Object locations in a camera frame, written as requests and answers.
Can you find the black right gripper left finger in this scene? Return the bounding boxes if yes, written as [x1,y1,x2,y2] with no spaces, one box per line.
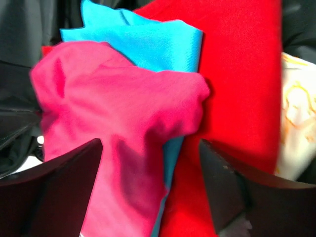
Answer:
[0,139,103,237]

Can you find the teal shirt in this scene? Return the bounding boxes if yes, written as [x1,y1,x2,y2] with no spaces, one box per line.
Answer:
[61,0,208,237]

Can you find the red polo shirt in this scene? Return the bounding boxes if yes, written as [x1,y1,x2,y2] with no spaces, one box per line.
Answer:
[40,0,283,237]

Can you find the orange patterned white pouch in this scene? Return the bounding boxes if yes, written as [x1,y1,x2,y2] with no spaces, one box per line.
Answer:
[275,52,316,180]

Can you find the black hard-shell suitcase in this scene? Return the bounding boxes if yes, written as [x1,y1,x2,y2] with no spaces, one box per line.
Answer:
[0,0,316,184]

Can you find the magenta garment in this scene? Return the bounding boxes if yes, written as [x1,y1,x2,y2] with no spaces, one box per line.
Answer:
[31,41,209,237]

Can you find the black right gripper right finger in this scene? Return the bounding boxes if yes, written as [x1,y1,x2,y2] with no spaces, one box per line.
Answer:
[199,139,316,237]

